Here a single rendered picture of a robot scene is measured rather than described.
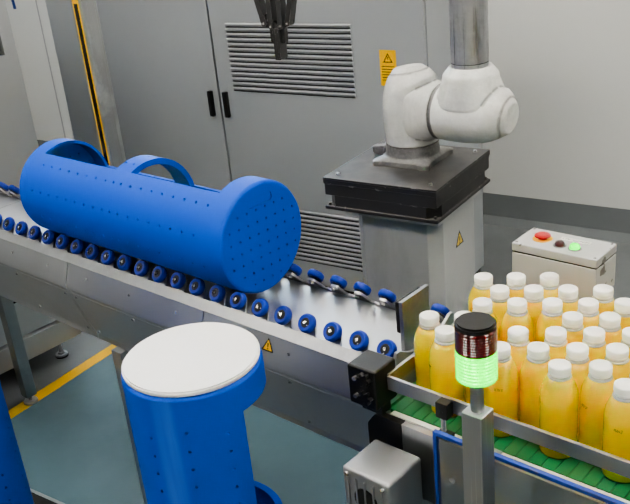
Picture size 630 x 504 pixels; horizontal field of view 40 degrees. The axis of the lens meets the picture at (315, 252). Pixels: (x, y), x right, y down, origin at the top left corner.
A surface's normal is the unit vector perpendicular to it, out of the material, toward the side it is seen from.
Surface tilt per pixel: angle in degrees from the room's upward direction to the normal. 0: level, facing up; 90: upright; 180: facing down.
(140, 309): 71
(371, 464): 0
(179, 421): 90
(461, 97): 87
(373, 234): 90
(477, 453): 90
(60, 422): 0
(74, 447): 0
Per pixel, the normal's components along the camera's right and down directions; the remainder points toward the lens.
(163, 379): -0.10, -0.91
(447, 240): 0.84, 0.15
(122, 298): -0.65, 0.04
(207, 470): 0.18, 0.38
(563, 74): -0.54, 0.38
